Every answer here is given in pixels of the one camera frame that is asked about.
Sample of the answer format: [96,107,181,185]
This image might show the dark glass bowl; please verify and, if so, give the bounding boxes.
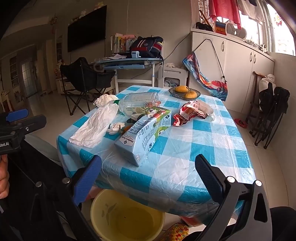
[168,88,201,100]

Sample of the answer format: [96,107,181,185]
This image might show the blue study desk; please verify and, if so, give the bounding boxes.
[94,57,163,93]

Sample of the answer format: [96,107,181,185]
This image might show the clear plastic bottle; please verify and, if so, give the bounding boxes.
[112,91,161,116]

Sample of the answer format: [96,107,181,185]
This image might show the red hanging garment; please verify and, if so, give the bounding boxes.
[208,0,242,30]

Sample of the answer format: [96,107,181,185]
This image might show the grey leather armchair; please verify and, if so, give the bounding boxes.
[24,134,64,168]

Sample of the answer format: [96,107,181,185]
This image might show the person's left hand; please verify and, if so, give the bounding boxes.
[0,154,10,200]

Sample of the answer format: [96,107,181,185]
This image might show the white plastic stool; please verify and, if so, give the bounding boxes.
[158,64,189,88]

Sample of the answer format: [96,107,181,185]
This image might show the black wall television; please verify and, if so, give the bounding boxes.
[67,5,107,52]

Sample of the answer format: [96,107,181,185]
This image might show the colourful printed bag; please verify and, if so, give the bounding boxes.
[183,53,228,102]

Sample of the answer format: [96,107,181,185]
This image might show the white cabinet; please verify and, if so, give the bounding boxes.
[191,28,275,114]

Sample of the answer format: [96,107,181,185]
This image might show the black folded chair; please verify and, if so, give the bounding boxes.
[248,81,290,150]

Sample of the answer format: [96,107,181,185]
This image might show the blue white checkered tablecloth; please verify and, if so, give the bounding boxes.
[57,85,257,218]

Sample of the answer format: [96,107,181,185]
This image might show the row of books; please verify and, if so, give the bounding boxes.
[110,34,130,53]

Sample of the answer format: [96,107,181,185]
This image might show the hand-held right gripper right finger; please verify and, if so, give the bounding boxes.
[195,153,273,241]

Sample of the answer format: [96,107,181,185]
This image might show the white plastic bag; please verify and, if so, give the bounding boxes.
[94,94,119,108]

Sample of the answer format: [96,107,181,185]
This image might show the white paper towel sheet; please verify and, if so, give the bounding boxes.
[69,103,119,148]

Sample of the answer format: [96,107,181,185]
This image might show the red white snack wrapper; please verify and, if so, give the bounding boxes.
[173,100,214,127]

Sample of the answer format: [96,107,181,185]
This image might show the light blue drink carton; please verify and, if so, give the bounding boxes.
[114,107,172,167]

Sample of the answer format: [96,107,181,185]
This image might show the colourful crocheted cushion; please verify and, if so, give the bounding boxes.
[159,222,190,241]

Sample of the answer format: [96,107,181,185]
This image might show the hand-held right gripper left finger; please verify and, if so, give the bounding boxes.
[25,155,102,241]

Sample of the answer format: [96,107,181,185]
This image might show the yellow plastic basin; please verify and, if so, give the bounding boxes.
[90,189,166,241]

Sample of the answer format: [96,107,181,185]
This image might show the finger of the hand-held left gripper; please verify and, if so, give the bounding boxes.
[6,110,29,123]
[14,114,47,135]

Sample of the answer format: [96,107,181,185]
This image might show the black folding camp chair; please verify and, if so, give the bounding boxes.
[60,57,116,116]

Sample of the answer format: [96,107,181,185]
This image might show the dark striped backpack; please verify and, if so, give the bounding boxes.
[128,36,164,59]

